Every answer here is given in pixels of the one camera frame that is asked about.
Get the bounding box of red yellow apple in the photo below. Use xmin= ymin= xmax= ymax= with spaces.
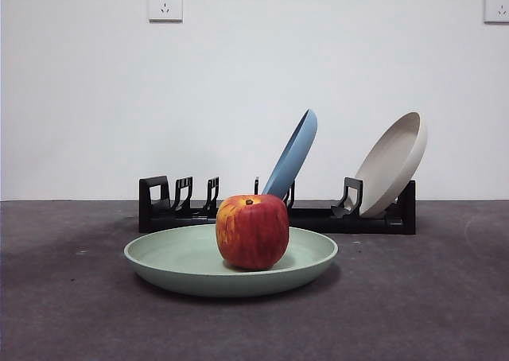
xmin=216 ymin=193 xmax=290 ymax=270

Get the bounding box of green plate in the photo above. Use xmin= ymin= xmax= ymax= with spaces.
xmin=123 ymin=223 xmax=340 ymax=298

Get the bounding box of blue plate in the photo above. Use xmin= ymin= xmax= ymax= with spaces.
xmin=261 ymin=107 xmax=319 ymax=201

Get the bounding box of black plate rack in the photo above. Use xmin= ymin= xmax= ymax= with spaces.
xmin=138 ymin=175 xmax=417 ymax=235

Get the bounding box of beige plate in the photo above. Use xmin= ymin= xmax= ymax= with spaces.
xmin=353 ymin=111 xmax=429 ymax=218

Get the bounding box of white wall socket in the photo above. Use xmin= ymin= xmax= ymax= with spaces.
xmin=483 ymin=0 xmax=509 ymax=24
xmin=148 ymin=0 xmax=184 ymax=23

